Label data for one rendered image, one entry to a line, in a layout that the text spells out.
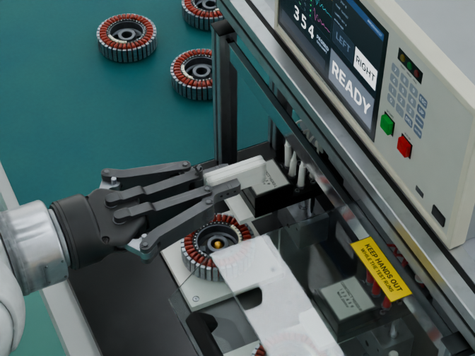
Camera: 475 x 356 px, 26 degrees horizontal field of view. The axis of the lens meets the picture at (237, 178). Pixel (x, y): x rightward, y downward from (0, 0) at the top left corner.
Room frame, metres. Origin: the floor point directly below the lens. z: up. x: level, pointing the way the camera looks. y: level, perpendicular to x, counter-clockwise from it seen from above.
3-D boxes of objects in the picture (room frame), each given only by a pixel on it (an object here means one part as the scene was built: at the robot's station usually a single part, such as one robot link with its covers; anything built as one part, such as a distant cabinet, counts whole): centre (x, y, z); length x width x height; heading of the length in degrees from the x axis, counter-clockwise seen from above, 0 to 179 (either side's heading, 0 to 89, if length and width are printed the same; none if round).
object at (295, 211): (1.05, -0.10, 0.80); 0.08 x 0.05 x 0.06; 25
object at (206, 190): (0.73, 0.08, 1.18); 0.11 x 0.01 x 0.04; 114
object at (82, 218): (0.71, 0.14, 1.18); 0.09 x 0.08 x 0.07; 115
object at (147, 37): (1.53, 0.21, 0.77); 0.11 x 0.11 x 0.04
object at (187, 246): (0.99, 0.03, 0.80); 0.11 x 0.11 x 0.04
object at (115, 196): (0.75, 0.09, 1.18); 0.11 x 0.01 x 0.04; 117
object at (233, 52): (0.92, -0.11, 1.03); 0.62 x 0.01 x 0.03; 25
